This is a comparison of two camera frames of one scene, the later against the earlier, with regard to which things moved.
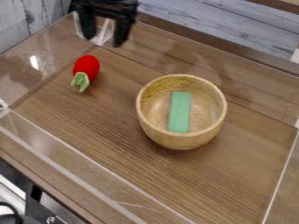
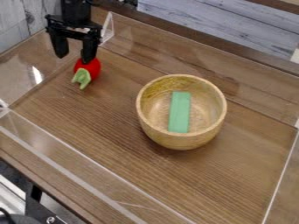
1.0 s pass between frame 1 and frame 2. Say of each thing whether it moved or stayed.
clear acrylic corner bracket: stayed
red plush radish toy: stayed
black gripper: moved
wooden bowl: stayed
